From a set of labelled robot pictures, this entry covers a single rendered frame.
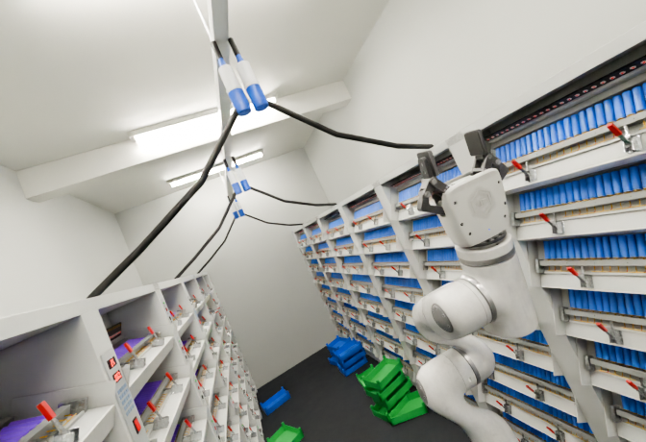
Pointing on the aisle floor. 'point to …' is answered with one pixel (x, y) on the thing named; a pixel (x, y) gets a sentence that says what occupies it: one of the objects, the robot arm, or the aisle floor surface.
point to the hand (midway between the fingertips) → (450, 147)
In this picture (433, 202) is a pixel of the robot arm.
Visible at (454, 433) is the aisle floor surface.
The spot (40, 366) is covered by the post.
